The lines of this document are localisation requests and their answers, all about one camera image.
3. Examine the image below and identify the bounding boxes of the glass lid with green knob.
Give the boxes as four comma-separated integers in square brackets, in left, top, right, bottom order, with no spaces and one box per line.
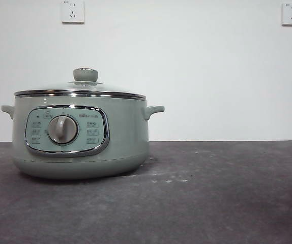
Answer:
[14,67,147,99]

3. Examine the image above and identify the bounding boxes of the pale green electric pot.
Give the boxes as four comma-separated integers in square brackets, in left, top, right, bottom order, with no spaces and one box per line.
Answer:
[1,95,165,180]

